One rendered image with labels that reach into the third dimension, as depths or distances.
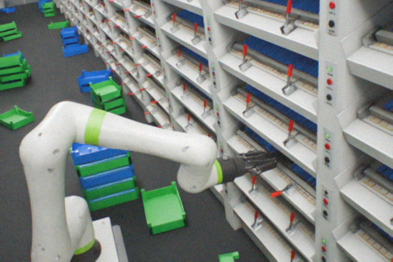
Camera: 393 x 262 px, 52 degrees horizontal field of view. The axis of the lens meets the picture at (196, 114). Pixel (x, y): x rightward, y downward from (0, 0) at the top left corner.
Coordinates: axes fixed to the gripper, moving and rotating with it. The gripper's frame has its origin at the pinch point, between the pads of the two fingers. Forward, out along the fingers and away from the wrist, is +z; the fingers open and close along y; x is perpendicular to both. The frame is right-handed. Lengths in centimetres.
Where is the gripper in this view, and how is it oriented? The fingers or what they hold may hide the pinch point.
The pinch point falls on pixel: (279, 156)
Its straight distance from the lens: 151.3
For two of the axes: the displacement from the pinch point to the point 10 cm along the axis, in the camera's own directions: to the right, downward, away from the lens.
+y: -4.1, -3.7, 8.3
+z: 9.1, -1.6, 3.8
